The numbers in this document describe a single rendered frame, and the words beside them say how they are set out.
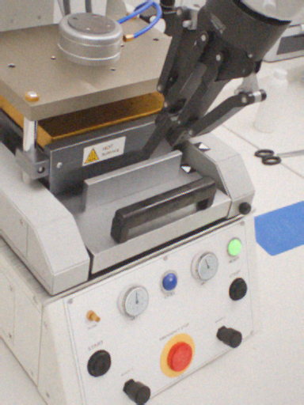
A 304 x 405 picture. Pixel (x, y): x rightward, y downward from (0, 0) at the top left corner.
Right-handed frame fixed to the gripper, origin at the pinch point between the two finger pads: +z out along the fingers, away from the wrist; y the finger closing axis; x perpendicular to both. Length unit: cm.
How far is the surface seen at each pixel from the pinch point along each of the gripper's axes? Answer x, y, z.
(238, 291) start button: 12.3, 16.7, 19.5
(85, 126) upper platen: -4.7, -7.1, 5.8
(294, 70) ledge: 90, -31, 42
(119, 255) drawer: -6.5, 7.5, 11.4
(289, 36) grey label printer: 88, -37, 36
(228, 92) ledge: 63, -29, 43
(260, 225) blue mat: 36.5, 6.1, 32.9
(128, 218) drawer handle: -6.0, 5.5, 6.5
